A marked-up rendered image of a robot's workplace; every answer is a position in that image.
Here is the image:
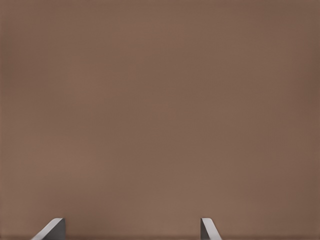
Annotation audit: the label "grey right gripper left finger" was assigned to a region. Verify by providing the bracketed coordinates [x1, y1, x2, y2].
[30, 217, 66, 240]

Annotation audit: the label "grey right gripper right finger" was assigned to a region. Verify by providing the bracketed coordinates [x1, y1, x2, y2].
[200, 217, 222, 240]

